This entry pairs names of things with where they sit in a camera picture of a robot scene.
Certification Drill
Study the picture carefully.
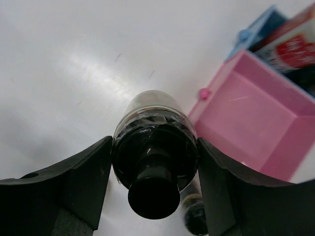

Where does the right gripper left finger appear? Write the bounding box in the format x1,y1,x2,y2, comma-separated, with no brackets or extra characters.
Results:
0,136,112,236

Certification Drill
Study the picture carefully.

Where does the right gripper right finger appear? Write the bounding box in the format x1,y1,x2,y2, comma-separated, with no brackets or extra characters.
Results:
198,138,315,236

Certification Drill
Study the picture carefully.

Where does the large black lid spice jar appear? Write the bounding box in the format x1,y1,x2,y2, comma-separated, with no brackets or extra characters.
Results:
112,90,199,220

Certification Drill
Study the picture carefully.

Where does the black cap sauce bottle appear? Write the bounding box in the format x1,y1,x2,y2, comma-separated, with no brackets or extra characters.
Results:
253,1,315,74

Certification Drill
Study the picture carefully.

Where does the small dark spice jar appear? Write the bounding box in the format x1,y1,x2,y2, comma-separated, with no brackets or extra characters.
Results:
180,181,208,236

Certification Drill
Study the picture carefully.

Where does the pink plastic bin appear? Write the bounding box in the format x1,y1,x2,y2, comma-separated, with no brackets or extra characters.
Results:
189,50,315,183

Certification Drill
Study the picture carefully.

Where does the blue plastic bin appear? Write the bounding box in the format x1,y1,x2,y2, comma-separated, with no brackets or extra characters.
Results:
227,4,315,96

